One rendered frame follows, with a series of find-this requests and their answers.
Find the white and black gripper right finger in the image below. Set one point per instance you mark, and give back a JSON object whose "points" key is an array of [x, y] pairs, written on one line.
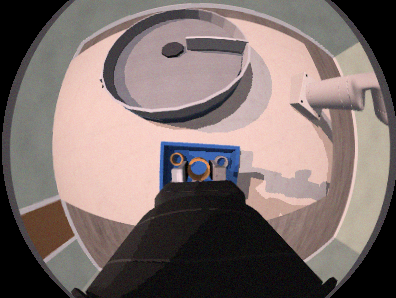
{"points": [[217, 172]]}

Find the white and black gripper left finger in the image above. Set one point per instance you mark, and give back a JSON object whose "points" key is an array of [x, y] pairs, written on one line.
{"points": [[180, 174]]}

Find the blue crate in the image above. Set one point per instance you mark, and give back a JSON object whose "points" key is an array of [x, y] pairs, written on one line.
{"points": [[192, 150]]}

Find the bronze bushing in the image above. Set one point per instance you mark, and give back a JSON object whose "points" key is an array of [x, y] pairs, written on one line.
{"points": [[172, 158], [199, 177]]}

